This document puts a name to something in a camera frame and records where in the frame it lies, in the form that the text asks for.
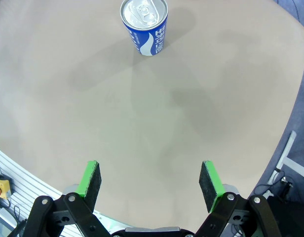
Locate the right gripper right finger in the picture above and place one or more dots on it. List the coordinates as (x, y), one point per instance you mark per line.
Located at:
(211, 182)

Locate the yellow emergency stop box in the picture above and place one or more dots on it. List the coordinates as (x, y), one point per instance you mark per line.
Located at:
(2, 184)

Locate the blue white drink can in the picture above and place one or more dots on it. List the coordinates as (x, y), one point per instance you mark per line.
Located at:
(147, 37)

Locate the white metal frame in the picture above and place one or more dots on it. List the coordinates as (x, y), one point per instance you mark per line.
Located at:
(289, 148)

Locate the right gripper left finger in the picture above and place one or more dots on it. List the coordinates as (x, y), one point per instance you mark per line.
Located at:
(89, 182)

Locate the aluminium table edge rail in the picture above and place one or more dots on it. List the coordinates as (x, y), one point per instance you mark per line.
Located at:
(23, 177)

